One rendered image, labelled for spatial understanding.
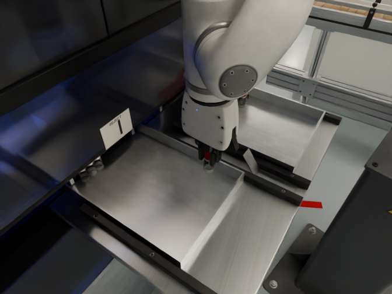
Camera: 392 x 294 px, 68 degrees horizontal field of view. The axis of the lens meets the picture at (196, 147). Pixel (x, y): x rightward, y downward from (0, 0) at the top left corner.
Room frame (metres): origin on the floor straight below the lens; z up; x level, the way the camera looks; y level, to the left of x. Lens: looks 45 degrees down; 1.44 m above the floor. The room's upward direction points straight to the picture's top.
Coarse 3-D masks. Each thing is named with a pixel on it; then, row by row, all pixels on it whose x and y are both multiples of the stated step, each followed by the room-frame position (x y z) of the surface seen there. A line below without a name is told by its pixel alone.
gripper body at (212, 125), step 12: (192, 108) 0.40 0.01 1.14; (204, 108) 0.38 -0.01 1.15; (216, 108) 0.37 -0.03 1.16; (228, 108) 0.37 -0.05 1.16; (192, 120) 0.40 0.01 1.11; (204, 120) 0.38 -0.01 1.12; (216, 120) 0.37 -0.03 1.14; (228, 120) 0.37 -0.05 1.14; (192, 132) 0.40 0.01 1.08; (204, 132) 0.38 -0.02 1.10; (216, 132) 0.37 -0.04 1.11; (228, 132) 0.37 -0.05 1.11; (216, 144) 0.37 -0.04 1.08; (228, 144) 0.37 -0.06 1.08
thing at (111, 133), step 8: (128, 112) 0.51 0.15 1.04; (112, 120) 0.47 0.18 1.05; (120, 120) 0.49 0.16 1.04; (128, 120) 0.51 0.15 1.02; (104, 128) 0.45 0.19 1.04; (112, 128) 0.47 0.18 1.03; (128, 128) 0.51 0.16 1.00; (104, 136) 0.45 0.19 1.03; (112, 136) 0.46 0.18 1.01; (120, 136) 0.48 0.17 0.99; (104, 144) 0.45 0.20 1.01; (112, 144) 0.46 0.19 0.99
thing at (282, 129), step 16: (256, 96) 0.79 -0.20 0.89; (272, 96) 0.76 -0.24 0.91; (240, 112) 0.72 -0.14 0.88; (256, 112) 0.72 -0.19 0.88; (272, 112) 0.72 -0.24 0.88; (288, 112) 0.72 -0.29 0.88; (304, 112) 0.70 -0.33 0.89; (320, 112) 0.68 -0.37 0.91; (240, 128) 0.64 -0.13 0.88; (256, 128) 0.64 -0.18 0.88; (272, 128) 0.64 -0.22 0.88; (288, 128) 0.64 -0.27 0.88; (304, 128) 0.64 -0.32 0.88; (240, 144) 0.54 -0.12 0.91; (256, 144) 0.57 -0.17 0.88; (272, 144) 0.57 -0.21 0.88; (288, 144) 0.57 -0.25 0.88; (304, 144) 0.57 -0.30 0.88; (272, 160) 0.49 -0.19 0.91; (288, 160) 0.51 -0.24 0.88
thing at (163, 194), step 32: (128, 160) 0.51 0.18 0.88; (160, 160) 0.51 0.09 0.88; (192, 160) 0.51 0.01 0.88; (96, 192) 0.41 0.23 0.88; (128, 192) 0.41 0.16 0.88; (160, 192) 0.41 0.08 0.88; (192, 192) 0.41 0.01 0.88; (224, 192) 0.41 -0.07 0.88; (128, 224) 0.33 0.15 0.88; (160, 224) 0.33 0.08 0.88; (192, 224) 0.33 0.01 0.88
